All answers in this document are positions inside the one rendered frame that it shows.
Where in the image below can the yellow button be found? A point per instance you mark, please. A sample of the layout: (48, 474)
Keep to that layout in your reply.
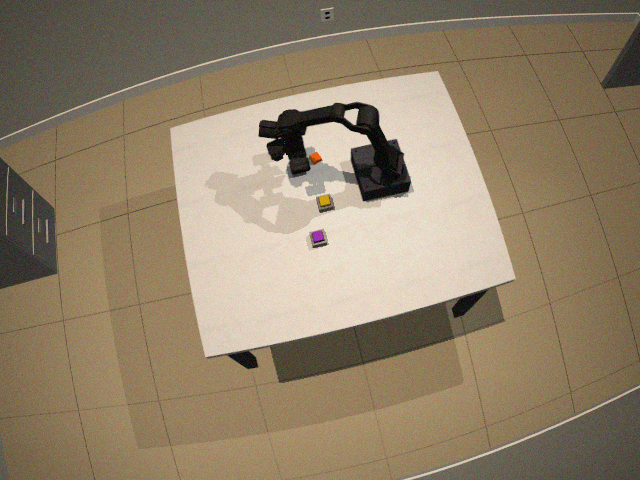
(324, 203)

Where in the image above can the purple square button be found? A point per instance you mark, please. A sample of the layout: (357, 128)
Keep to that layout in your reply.
(318, 238)

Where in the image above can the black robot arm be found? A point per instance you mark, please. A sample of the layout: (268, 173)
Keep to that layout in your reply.
(292, 124)

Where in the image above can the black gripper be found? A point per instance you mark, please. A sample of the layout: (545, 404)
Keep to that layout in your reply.
(298, 161)

